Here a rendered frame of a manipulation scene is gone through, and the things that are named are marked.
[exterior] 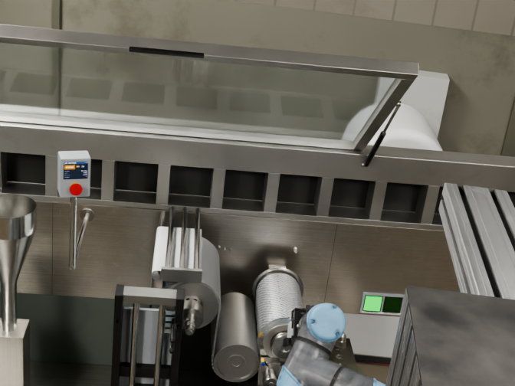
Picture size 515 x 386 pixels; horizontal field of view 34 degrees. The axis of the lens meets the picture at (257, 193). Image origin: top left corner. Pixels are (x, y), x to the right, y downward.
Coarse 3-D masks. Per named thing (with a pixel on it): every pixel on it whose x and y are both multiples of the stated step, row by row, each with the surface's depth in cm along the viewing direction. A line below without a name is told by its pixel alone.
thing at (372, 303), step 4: (368, 296) 250; (372, 296) 250; (376, 296) 250; (368, 300) 250; (372, 300) 250; (376, 300) 250; (380, 300) 251; (364, 304) 251; (368, 304) 251; (372, 304) 251; (376, 304) 251; (380, 304) 251; (364, 308) 251; (368, 308) 251; (372, 308) 252; (376, 308) 252
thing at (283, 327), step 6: (282, 324) 213; (270, 330) 214; (276, 330) 214; (282, 330) 214; (264, 336) 215; (270, 336) 214; (264, 342) 215; (270, 342) 215; (264, 348) 216; (270, 348) 216; (270, 354) 217; (282, 360) 218
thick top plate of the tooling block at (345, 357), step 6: (348, 342) 258; (336, 348) 256; (342, 348) 255; (348, 348) 255; (336, 354) 252; (342, 354) 252; (348, 354) 253; (330, 360) 249; (336, 360) 249; (342, 360) 249; (348, 360) 250; (354, 360) 250; (348, 366) 247; (354, 366) 247
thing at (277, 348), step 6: (276, 336) 214; (282, 336) 213; (276, 342) 213; (282, 342) 214; (276, 348) 214; (282, 348) 215; (288, 348) 214; (276, 354) 215; (282, 354) 215; (288, 354) 215
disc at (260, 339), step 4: (276, 320) 213; (280, 320) 213; (284, 320) 213; (288, 320) 213; (268, 324) 213; (272, 324) 213; (276, 324) 214; (280, 324) 214; (264, 328) 214; (268, 328) 214; (260, 332) 214; (264, 332) 214; (260, 336) 215; (260, 340) 215; (260, 344) 216; (260, 348) 216; (260, 352) 217; (264, 352) 217; (264, 356) 217; (268, 356) 218; (280, 364) 219
